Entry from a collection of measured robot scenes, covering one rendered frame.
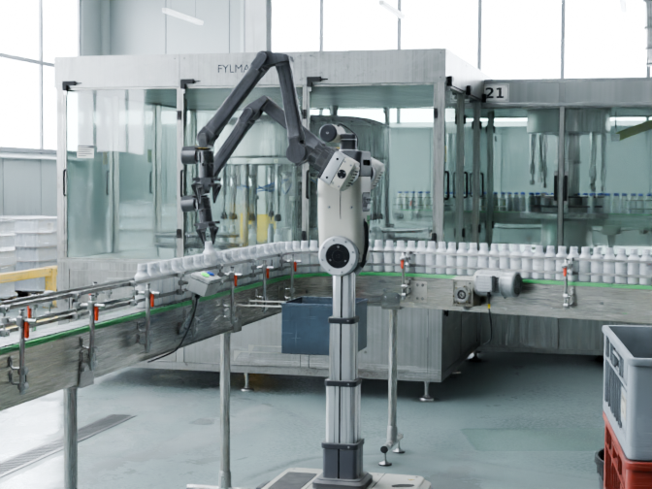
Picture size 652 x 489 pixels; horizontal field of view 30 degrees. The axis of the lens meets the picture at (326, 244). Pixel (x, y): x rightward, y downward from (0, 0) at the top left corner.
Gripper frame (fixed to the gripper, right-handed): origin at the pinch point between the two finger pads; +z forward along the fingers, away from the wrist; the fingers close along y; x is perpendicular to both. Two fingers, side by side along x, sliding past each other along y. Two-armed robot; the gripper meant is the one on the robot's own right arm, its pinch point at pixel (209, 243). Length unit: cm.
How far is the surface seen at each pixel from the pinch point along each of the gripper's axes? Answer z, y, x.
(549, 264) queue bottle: 30, -133, -111
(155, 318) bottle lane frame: 25, -3, 72
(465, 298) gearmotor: 43, -90, -109
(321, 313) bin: 36, -43, -10
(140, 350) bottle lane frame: 35, -2, 87
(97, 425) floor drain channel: 103, 150, -174
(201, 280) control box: 13, -16, 56
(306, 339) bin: 46, -35, -10
